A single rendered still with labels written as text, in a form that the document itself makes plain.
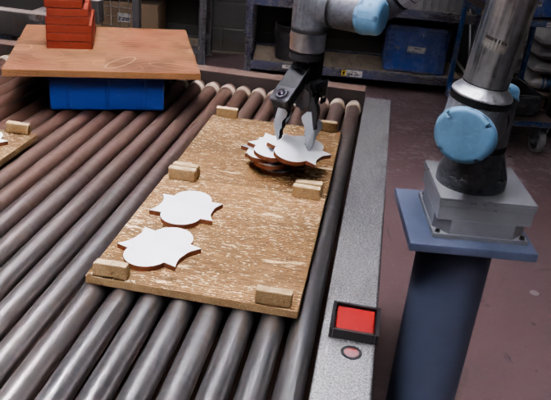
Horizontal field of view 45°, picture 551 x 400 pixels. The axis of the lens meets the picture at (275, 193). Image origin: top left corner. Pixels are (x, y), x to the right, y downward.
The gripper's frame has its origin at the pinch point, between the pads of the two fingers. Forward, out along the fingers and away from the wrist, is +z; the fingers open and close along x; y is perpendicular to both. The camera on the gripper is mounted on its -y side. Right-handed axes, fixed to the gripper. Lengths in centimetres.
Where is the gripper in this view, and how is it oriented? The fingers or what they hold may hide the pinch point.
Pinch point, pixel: (292, 142)
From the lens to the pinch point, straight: 148.5
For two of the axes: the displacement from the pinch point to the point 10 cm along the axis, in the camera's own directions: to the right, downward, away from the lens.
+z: -0.8, 8.9, 4.4
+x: -8.5, -2.9, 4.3
